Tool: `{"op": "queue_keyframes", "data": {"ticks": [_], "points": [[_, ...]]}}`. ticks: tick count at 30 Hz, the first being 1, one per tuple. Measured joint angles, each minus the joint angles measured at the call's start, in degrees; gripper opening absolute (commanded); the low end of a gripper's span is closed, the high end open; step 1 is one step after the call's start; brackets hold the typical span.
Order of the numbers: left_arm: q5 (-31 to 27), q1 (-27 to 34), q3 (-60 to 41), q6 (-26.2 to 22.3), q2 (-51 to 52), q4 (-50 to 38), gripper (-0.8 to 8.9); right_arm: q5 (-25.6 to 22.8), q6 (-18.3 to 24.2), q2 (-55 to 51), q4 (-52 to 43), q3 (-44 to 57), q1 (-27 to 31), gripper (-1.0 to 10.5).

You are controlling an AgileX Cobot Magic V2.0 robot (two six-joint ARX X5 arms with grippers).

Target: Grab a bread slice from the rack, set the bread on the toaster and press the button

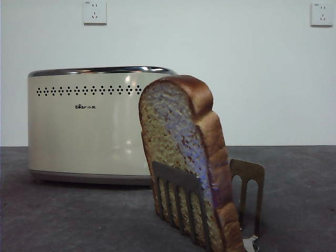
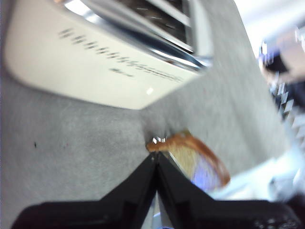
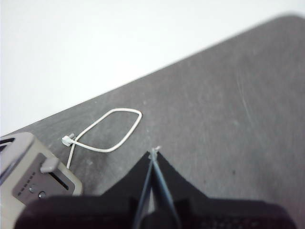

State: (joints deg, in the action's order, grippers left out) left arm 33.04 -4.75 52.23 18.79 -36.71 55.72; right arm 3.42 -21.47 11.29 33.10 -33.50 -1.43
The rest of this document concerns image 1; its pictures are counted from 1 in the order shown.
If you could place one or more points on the stainless steel toast rack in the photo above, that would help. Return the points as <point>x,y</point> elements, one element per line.
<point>173,176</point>

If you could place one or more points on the cream Bear toaster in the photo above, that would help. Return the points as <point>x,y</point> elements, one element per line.
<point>78,131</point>

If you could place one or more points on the white wall socket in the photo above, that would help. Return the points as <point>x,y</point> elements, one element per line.
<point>321,15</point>
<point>95,13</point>

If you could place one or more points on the brown-crusted bread slice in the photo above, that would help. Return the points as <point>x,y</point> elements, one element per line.
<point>170,126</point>

